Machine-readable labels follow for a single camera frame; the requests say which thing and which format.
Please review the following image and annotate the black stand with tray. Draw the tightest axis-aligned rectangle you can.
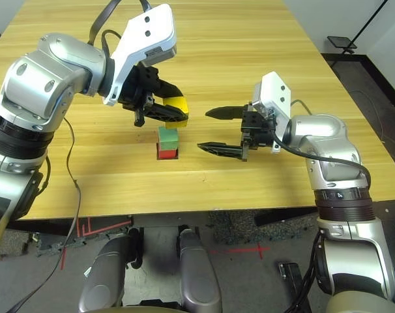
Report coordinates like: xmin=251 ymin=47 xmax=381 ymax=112
xmin=326 ymin=0 xmax=390 ymax=55

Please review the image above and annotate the black right camera cable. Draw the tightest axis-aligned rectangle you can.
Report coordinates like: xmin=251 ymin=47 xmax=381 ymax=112
xmin=271 ymin=99 xmax=372 ymax=185

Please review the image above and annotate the black metal bar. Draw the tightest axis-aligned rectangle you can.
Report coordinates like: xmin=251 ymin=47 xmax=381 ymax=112
xmin=277 ymin=261 xmax=314 ymax=313

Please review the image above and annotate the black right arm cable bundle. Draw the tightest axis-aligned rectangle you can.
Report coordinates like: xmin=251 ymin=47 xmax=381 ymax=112
xmin=290 ymin=230 xmax=327 ymax=313

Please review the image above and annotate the black camera cable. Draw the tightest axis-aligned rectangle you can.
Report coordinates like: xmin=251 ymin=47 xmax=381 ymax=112
xmin=87 ymin=0 xmax=153 ymax=61
xmin=271 ymin=99 xmax=372 ymax=185

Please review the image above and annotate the grey robot right leg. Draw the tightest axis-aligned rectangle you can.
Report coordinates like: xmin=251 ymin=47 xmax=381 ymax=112
xmin=177 ymin=228 xmax=224 ymax=313

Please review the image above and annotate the red wooden block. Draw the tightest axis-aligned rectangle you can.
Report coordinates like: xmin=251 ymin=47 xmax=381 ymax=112
xmin=156 ymin=148 xmax=180 ymax=160

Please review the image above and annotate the black square marker patch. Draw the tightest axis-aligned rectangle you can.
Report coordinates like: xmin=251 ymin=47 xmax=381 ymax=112
xmin=155 ymin=143 xmax=181 ymax=162

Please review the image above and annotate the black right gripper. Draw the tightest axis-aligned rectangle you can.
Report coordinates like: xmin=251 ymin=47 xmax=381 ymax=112
xmin=197 ymin=103 xmax=278 ymax=162

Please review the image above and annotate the black left camera cable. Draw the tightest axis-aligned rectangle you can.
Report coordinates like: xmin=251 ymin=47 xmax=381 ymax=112
xmin=87 ymin=0 xmax=153 ymax=61

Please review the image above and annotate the green wooden block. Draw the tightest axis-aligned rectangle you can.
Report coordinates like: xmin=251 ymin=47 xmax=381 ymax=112
xmin=157 ymin=126 xmax=180 ymax=152

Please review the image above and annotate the yellow wooden block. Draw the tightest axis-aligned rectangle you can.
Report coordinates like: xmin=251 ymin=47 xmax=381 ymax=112
xmin=162 ymin=94 xmax=190 ymax=129

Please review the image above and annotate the grey robot left leg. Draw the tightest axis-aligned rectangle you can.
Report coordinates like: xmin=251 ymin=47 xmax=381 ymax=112
xmin=78 ymin=234 xmax=136 ymax=313

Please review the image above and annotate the dark speckled foam mat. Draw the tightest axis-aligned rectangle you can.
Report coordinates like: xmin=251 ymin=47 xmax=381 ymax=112
xmin=27 ymin=230 xmax=87 ymax=258
xmin=207 ymin=209 xmax=319 ymax=246

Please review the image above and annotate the thin hanging left arm cable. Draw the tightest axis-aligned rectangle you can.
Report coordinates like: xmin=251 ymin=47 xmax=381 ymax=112
xmin=7 ymin=117 xmax=83 ymax=313

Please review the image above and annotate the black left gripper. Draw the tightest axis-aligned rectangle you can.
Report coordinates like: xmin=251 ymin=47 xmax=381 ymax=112
xmin=118 ymin=63 xmax=190 ymax=128

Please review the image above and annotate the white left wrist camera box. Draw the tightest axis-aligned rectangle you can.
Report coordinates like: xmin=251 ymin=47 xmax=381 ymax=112
xmin=102 ymin=3 xmax=179 ymax=107

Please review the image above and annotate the black table frame beam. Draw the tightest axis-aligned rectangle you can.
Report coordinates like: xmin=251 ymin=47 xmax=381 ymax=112
xmin=254 ymin=206 xmax=319 ymax=226

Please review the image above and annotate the beige robot torso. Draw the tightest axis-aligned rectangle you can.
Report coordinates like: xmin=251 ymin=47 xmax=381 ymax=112
xmin=117 ymin=301 xmax=185 ymax=313

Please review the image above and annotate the grey robot leg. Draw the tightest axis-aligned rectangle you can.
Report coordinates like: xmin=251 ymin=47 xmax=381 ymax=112
xmin=177 ymin=228 xmax=224 ymax=313
xmin=78 ymin=234 xmax=136 ymax=313

